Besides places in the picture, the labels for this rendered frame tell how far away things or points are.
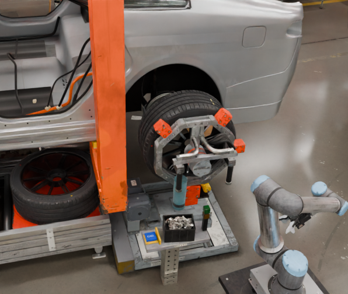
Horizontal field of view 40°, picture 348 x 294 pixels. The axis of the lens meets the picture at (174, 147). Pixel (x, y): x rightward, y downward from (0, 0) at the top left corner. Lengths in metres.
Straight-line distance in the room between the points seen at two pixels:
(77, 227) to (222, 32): 1.66
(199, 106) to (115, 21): 0.90
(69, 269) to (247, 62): 1.96
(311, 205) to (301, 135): 2.58
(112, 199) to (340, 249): 1.86
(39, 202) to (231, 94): 1.57
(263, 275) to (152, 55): 1.58
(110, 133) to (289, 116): 2.93
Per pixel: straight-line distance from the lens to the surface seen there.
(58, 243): 3.48
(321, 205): 2.68
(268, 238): 2.80
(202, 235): 3.20
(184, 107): 3.06
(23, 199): 3.45
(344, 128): 5.40
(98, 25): 2.48
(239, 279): 3.20
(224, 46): 3.34
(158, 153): 3.08
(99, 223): 3.39
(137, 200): 3.47
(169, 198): 3.76
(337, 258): 3.92
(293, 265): 2.86
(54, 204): 3.37
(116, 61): 2.58
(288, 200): 2.42
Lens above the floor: 2.79
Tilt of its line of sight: 37 degrees down
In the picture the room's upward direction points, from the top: 3 degrees clockwise
